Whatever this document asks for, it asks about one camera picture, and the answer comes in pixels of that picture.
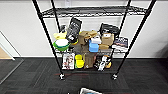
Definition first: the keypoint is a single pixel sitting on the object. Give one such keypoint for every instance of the blue container with white lid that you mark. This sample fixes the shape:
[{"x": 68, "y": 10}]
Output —
[{"x": 93, "y": 47}]

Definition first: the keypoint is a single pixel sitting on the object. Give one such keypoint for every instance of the green bowl with white lid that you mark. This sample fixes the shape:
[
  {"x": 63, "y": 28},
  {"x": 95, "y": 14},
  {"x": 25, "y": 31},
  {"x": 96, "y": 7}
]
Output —
[{"x": 61, "y": 46}]

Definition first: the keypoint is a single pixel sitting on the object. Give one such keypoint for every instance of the box with people picture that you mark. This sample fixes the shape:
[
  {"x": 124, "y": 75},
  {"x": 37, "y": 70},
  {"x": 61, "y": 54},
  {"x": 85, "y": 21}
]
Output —
[{"x": 68, "y": 61}]

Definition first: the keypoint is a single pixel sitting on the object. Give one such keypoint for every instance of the dark book with print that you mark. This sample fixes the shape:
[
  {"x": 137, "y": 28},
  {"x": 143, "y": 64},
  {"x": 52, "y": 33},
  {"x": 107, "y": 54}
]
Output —
[{"x": 120, "y": 43}]

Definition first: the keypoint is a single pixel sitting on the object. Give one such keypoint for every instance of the white door frame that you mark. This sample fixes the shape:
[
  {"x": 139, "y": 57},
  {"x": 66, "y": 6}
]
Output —
[{"x": 8, "y": 45}]

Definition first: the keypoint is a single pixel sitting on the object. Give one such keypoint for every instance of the brown box with white label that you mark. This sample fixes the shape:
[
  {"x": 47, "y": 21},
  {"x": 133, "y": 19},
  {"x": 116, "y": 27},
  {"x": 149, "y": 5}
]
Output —
[{"x": 107, "y": 40}]

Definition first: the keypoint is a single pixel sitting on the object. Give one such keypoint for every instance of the black bag with grey print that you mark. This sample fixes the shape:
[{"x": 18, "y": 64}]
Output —
[{"x": 74, "y": 30}]

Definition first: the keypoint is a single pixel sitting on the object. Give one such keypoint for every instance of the black box with white figure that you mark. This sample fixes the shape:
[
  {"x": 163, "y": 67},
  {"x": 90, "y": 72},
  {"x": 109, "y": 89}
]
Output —
[{"x": 101, "y": 62}]

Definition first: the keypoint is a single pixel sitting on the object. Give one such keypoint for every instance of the plain brown box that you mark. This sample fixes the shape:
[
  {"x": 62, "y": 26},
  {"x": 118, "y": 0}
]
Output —
[{"x": 89, "y": 60}]

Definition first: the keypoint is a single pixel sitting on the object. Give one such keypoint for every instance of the yellow cup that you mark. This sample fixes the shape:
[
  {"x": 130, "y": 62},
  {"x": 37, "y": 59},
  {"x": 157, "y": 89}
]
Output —
[{"x": 79, "y": 62}]

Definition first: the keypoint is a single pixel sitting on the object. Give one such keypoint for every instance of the plain black bag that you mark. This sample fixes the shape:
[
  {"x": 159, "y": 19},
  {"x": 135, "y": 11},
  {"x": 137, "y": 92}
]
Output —
[{"x": 108, "y": 28}]

